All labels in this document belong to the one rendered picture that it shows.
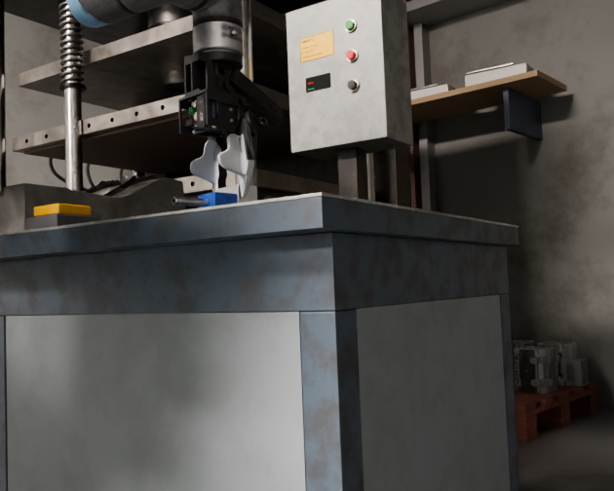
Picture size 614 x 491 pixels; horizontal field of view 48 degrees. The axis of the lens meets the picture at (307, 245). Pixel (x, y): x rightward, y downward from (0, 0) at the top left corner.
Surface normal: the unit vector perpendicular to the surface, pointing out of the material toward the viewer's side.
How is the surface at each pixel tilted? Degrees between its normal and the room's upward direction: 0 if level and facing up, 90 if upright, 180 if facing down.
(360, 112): 90
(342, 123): 90
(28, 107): 90
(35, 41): 90
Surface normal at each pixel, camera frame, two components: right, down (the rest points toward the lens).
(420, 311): 0.83, -0.07
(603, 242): -0.65, -0.02
